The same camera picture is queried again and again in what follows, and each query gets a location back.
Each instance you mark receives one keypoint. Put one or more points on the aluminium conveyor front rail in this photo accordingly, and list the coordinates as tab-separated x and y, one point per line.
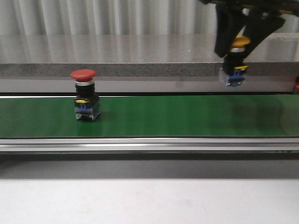
151	148

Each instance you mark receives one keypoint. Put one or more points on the red object at right edge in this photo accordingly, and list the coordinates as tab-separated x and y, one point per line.
296	88

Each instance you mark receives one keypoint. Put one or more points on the white pleated curtain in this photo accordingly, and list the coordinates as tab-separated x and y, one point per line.
106	17

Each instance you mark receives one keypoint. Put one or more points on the grey stone counter slab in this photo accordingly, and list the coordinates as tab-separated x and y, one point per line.
141	64

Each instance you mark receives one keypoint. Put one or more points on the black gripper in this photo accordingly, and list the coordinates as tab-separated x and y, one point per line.
231	20

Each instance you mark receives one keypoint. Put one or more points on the green conveyor belt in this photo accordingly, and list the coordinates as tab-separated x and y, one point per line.
154	116

